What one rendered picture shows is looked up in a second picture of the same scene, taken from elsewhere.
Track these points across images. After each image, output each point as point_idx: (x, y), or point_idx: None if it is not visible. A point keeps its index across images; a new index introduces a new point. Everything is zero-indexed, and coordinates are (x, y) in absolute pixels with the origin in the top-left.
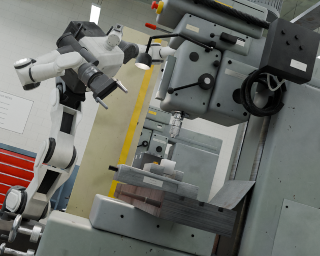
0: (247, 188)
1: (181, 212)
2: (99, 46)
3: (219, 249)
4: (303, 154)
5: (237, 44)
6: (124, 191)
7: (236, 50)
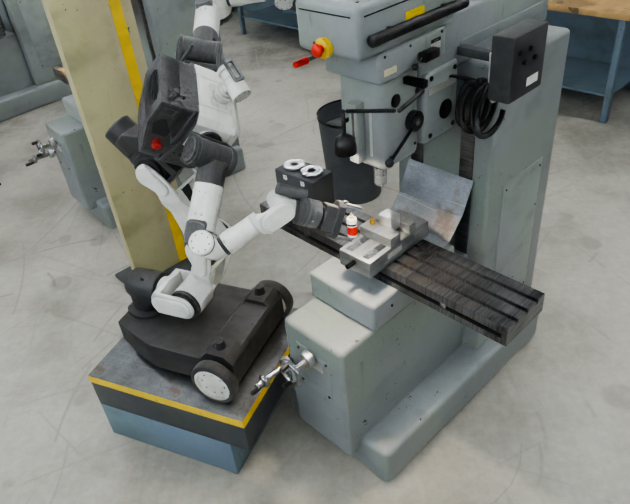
0: (465, 189)
1: (516, 330)
2: (220, 111)
3: None
4: (514, 134)
5: None
6: (325, 244)
7: None
